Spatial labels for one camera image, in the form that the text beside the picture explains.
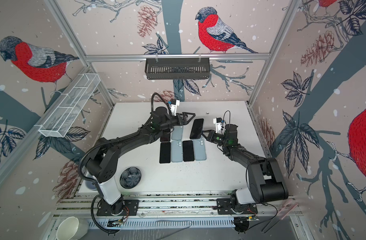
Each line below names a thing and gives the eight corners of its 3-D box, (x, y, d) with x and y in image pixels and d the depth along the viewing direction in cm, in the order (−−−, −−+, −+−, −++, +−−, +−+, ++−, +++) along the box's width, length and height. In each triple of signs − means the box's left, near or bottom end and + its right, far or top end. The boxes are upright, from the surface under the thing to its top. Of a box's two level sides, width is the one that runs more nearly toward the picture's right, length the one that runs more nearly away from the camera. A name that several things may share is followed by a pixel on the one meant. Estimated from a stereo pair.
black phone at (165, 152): (159, 163, 91) (159, 162, 89) (160, 143, 100) (160, 142, 98) (170, 162, 91) (169, 161, 90) (170, 143, 100) (170, 141, 99)
